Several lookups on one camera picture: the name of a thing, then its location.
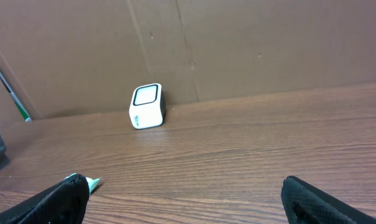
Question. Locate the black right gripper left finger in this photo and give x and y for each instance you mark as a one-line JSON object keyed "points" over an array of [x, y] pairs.
{"points": [[64, 202]]}

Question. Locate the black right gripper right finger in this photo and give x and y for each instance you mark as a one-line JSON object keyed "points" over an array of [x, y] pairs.
{"points": [[305, 204]]}

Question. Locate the white barcode scanner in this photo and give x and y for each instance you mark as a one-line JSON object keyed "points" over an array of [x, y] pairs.
{"points": [[148, 106]]}

